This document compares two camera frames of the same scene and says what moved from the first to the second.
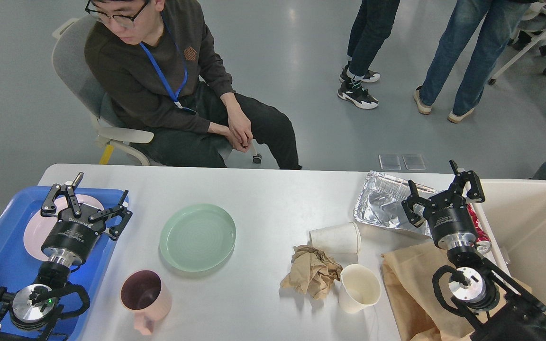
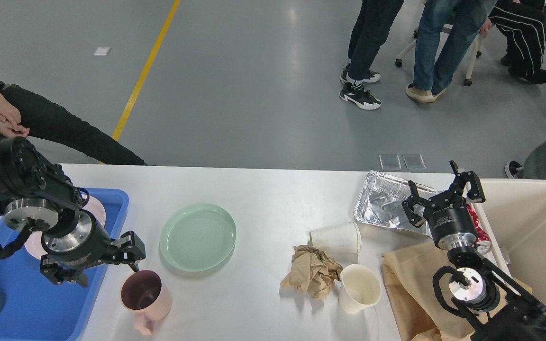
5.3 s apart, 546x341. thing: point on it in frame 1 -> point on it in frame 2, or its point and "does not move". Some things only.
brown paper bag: (409, 273) does not move
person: (461, 29) -> (467, 17)
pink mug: (143, 292) does not move
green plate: (197, 237) does not move
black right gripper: (448, 214) does not move
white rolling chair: (539, 20) -> (446, 28)
